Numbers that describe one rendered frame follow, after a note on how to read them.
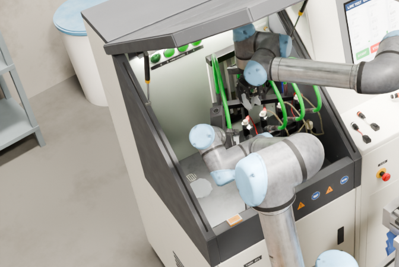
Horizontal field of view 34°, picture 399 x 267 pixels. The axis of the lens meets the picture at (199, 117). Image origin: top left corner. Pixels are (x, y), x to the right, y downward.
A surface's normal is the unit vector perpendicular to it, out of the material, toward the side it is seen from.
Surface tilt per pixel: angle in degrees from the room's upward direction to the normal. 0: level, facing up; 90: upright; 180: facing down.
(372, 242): 90
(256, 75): 90
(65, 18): 0
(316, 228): 90
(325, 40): 76
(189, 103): 90
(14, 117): 0
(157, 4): 0
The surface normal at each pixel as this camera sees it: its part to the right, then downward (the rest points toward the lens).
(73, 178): -0.14, -0.76
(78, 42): -0.29, 0.70
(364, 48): 0.44, 0.32
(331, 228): 0.49, 0.51
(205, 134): -0.34, -0.07
